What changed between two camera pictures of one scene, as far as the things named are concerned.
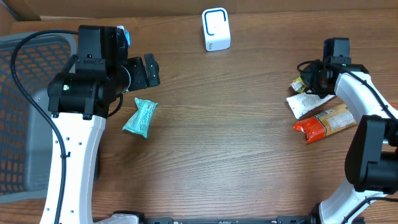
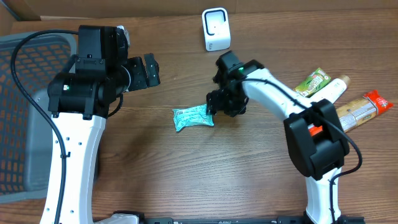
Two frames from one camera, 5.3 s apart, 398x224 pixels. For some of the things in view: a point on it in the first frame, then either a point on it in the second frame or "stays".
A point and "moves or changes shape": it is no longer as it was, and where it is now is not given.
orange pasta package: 316,128 moves or changes shape
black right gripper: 310,77 → 219,103
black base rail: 283,219 stays
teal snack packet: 139,122 → 192,116
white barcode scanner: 216,30 stays
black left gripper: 140,80 stays
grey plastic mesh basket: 26,137 stays
